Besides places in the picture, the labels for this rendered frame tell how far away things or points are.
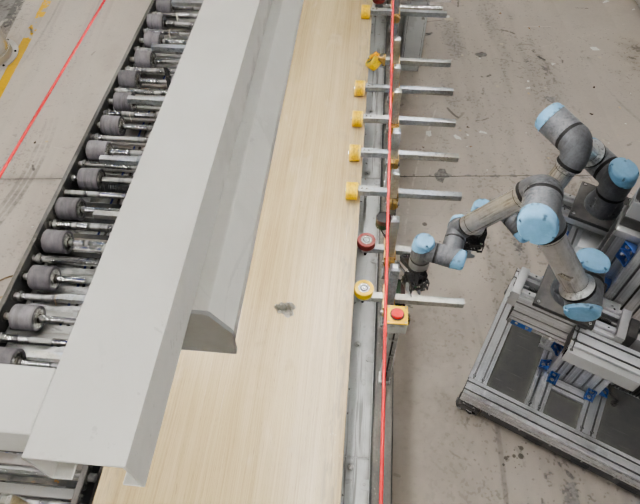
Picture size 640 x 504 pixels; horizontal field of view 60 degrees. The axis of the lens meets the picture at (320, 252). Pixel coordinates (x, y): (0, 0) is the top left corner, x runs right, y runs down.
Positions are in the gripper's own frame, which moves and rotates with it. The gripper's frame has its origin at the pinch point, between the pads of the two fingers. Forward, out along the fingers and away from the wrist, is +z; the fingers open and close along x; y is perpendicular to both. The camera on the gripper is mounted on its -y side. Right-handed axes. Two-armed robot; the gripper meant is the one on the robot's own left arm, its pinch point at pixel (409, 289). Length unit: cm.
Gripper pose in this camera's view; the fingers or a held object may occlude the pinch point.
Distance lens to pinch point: 229.5
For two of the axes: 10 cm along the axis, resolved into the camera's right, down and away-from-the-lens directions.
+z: 0.1, 5.9, 8.0
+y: 2.5, 7.8, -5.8
